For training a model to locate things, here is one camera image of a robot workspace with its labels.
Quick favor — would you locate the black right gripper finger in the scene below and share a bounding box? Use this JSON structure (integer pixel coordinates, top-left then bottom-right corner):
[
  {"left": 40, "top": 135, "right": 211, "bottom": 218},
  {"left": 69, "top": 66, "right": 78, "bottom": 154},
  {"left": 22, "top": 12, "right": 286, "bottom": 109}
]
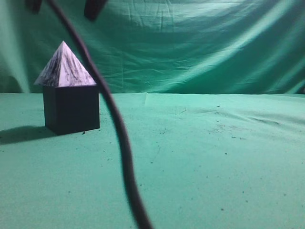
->
[{"left": 25, "top": 0, "right": 42, "bottom": 13}]

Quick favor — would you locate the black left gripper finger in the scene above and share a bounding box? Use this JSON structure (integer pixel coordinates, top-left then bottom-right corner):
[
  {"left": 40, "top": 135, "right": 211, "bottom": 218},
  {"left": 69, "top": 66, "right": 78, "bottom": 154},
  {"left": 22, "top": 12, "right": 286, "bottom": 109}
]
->
[{"left": 83, "top": 0, "right": 107, "bottom": 21}]

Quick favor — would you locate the purple marbled square pyramid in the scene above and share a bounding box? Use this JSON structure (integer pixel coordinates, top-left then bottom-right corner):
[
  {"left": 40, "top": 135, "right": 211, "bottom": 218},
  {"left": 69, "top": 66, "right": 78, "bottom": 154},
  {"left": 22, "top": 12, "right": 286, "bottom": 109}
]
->
[{"left": 34, "top": 41, "right": 96, "bottom": 88}]

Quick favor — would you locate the dark purple cube block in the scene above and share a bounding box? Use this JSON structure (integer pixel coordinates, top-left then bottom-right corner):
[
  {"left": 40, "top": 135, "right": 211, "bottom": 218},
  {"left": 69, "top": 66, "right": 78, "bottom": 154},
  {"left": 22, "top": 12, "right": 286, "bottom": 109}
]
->
[{"left": 42, "top": 85, "right": 100, "bottom": 135}]

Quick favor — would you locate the green table cloth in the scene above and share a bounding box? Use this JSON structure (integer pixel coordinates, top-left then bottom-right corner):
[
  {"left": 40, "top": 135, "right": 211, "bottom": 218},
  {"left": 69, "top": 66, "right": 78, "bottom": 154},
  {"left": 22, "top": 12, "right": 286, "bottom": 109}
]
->
[{"left": 0, "top": 93, "right": 305, "bottom": 229}]

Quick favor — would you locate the black cable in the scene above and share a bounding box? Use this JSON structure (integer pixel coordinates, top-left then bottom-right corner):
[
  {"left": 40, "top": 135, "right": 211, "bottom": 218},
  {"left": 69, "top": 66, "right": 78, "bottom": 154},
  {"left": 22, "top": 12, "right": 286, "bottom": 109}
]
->
[{"left": 46, "top": 0, "right": 154, "bottom": 229}]

